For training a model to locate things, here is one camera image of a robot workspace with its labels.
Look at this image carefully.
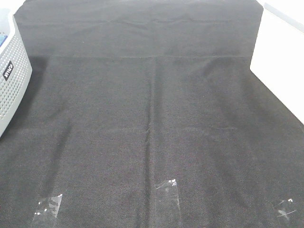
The black table cloth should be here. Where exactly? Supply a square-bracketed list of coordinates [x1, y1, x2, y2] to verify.
[0, 0, 304, 228]

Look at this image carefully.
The middle clear tape strip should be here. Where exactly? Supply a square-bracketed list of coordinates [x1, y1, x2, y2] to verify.
[155, 179, 181, 228]

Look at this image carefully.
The clear tape strip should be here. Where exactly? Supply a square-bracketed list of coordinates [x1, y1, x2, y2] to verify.
[272, 198, 297, 224]
[155, 179, 181, 228]
[33, 194, 63, 223]

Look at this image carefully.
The white slotted storage box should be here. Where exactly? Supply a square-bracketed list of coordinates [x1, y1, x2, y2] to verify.
[250, 0, 304, 122]

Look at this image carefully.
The left clear tape strip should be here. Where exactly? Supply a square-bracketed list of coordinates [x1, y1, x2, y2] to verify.
[33, 194, 63, 223]

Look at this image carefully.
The white perforated laundry basket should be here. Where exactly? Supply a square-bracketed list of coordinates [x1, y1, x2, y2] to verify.
[0, 8, 32, 134]

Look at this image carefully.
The right clear tape strip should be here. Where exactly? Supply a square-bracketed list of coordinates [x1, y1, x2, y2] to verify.
[272, 198, 297, 224]

